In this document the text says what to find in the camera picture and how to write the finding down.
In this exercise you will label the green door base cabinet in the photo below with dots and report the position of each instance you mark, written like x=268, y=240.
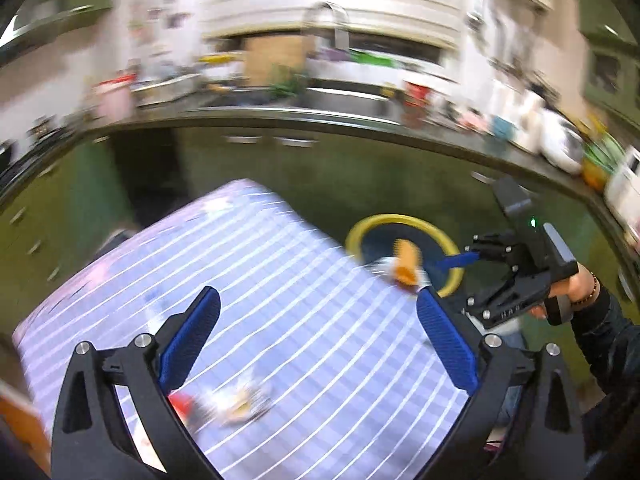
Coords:
x=350, y=170

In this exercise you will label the yellow rimmed trash bin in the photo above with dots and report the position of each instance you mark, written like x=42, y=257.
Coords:
x=380, y=220

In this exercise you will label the tall steel faucet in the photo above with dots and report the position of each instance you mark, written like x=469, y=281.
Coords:
x=342, y=35

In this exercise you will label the white rice cooker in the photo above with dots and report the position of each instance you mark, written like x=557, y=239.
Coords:
x=560, y=142

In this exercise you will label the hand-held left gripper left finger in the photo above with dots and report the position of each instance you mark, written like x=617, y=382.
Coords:
x=192, y=335

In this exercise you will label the orange ridged snack tray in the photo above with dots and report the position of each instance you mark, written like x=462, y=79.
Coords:
x=407, y=262

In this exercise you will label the wooden cutting board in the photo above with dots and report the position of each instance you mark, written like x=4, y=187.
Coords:
x=275, y=60

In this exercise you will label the black dishwasher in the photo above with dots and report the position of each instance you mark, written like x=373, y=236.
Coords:
x=145, y=175

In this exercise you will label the white dish rack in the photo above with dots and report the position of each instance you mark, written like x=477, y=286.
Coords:
x=165, y=90

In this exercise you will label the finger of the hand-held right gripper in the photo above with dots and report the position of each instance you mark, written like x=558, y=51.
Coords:
x=457, y=261
x=475, y=307

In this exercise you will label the person's right hand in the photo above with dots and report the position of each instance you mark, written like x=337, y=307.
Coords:
x=577, y=285

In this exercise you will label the pink bucket with white lid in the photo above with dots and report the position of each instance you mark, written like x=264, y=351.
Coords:
x=117, y=102

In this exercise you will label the yellow sponge rack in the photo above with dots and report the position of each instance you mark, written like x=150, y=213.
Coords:
x=220, y=58

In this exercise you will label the green and orange bowls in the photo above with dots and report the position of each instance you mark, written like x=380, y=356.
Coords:
x=600, y=165

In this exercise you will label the crumpled clear snack wrapper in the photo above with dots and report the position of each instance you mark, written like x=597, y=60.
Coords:
x=235, y=402

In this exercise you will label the green leafy vegetables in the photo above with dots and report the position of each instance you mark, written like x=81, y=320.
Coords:
x=287, y=85

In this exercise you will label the red snack packet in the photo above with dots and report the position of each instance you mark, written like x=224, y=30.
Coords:
x=181, y=404

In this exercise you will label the white window blinds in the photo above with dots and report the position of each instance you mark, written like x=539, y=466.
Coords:
x=325, y=0

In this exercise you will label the person's right forearm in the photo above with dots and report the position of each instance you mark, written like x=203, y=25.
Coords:
x=610, y=340

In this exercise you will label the green drawer base cabinet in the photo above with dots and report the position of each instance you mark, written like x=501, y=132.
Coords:
x=30, y=220

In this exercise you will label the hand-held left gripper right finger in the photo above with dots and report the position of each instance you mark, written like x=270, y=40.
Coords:
x=445, y=335

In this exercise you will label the blue checked tablecloth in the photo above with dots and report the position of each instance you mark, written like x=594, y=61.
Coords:
x=275, y=285

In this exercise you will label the green tall cabinet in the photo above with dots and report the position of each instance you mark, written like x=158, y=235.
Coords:
x=610, y=75

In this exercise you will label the green tray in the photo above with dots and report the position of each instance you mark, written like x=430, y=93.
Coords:
x=372, y=57

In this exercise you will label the white countertop appliance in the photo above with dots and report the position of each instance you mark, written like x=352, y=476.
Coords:
x=625, y=182

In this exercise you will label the steel sink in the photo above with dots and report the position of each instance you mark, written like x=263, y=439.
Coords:
x=350, y=100

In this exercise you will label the red printed cup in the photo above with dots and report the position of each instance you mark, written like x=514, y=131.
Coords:
x=417, y=97

